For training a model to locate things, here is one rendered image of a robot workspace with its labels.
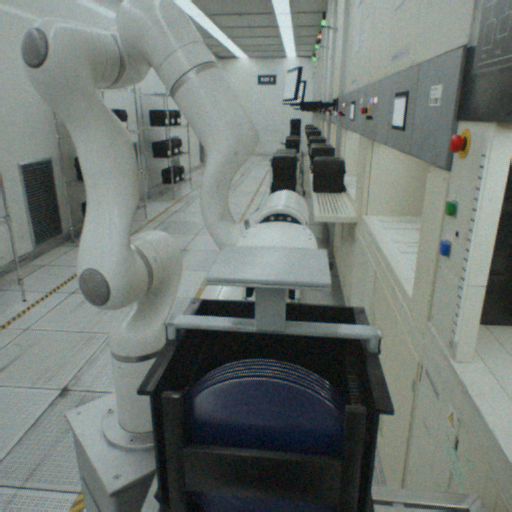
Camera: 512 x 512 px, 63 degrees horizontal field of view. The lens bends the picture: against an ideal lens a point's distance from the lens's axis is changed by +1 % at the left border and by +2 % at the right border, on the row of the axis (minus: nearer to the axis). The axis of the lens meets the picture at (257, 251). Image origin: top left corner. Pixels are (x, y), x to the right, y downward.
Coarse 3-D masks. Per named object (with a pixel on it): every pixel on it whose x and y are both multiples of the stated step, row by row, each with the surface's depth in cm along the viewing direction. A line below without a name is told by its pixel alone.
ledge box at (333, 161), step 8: (320, 160) 328; (328, 160) 328; (336, 160) 327; (312, 168) 332; (320, 168) 329; (328, 168) 328; (336, 168) 327; (344, 168) 327; (312, 176) 333; (320, 176) 331; (328, 176) 330; (336, 176) 329; (312, 184) 335; (320, 184) 333; (328, 184) 332; (336, 184) 331; (320, 192) 336; (328, 192) 334; (336, 192) 334
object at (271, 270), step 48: (288, 288) 39; (192, 336) 53; (240, 336) 59; (288, 336) 58; (336, 336) 45; (144, 384) 40; (192, 384) 50; (336, 384) 60; (384, 384) 40; (192, 480) 42; (240, 480) 41; (288, 480) 41; (336, 480) 40
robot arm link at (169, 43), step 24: (144, 0) 63; (168, 0) 63; (120, 24) 65; (144, 24) 63; (168, 24) 62; (192, 24) 65; (120, 48) 74; (144, 48) 64; (168, 48) 62; (192, 48) 63; (120, 72) 75; (144, 72) 73; (168, 72) 63
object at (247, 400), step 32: (224, 384) 41; (256, 384) 40; (288, 384) 40; (192, 416) 43; (224, 416) 42; (256, 416) 42; (288, 416) 41; (320, 416) 41; (256, 448) 43; (288, 448) 42; (320, 448) 42
